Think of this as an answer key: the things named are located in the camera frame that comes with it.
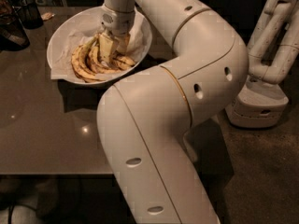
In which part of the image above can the small wrapper on table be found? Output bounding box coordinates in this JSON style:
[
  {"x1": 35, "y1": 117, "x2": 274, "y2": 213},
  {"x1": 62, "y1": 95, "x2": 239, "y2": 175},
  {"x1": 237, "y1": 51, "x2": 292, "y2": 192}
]
[{"x1": 41, "y1": 12, "x2": 55, "y2": 21}]

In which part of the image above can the spotted banana right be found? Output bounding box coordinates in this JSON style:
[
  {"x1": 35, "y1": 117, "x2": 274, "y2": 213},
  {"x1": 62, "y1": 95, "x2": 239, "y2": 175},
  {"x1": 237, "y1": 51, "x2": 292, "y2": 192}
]
[{"x1": 112, "y1": 55, "x2": 135, "y2": 71}]

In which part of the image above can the spotted banana middle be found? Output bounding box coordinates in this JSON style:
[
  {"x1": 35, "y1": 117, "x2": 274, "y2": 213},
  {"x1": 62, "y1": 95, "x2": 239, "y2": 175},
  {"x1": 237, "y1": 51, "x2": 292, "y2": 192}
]
[{"x1": 86, "y1": 35, "x2": 120, "y2": 74}]

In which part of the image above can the white bowl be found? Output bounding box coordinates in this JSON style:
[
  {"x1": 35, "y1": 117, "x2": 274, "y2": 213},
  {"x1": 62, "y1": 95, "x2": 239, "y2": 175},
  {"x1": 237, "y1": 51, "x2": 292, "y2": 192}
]
[{"x1": 46, "y1": 5, "x2": 153, "y2": 89}]

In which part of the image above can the spotted banana left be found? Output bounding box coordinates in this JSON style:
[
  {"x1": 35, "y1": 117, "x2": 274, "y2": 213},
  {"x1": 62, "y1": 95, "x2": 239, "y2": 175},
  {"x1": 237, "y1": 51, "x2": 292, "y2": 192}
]
[{"x1": 71, "y1": 36, "x2": 97, "y2": 83}]

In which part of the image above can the black mesh cup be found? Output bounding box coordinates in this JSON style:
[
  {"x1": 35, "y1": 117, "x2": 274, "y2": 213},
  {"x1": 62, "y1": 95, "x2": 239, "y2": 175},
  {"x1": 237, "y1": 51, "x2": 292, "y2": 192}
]
[{"x1": 15, "y1": 0, "x2": 43, "y2": 29}]

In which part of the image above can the dark container left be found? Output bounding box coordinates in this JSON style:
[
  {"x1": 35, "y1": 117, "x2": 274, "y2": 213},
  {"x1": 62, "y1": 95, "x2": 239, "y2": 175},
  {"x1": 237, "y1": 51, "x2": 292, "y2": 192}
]
[{"x1": 0, "y1": 14, "x2": 30, "y2": 51}]

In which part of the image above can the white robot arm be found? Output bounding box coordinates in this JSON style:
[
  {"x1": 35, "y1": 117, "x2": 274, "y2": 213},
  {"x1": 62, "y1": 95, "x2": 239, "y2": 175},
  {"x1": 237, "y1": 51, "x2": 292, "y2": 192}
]
[{"x1": 97, "y1": 0, "x2": 249, "y2": 224}]

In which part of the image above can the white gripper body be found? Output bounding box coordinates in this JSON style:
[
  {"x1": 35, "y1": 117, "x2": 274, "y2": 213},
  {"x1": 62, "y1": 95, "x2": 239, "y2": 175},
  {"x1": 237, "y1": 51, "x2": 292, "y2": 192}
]
[{"x1": 100, "y1": 5, "x2": 135, "y2": 36}]

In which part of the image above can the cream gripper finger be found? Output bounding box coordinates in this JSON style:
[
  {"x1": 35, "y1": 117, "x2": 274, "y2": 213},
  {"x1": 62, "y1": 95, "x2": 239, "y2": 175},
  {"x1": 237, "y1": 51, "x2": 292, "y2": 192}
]
[
  {"x1": 99, "y1": 30, "x2": 119, "y2": 63},
  {"x1": 116, "y1": 33, "x2": 131, "y2": 55}
]

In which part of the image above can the spotted banana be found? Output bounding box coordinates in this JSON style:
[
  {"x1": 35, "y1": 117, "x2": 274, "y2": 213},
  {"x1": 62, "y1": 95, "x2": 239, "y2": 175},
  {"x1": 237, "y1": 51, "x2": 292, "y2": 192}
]
[
  {"x1": 71, "y1": 36, "x2": 97, "y2": 83},
  {"x1": 112, "y1": 55, "x2": 135, "y2": 71},
  {"x1": 86, "y1": 35, "x2": 120, "y2": 74}
]

